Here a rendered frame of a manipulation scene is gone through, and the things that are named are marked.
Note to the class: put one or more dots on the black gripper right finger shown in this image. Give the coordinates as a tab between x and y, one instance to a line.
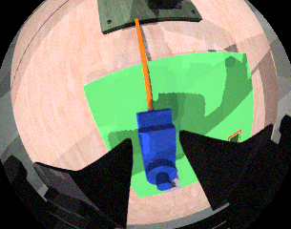
219	164

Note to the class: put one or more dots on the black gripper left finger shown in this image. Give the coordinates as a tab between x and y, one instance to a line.
104	185

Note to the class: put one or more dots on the light green flat panel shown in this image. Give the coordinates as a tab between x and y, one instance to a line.
209	93

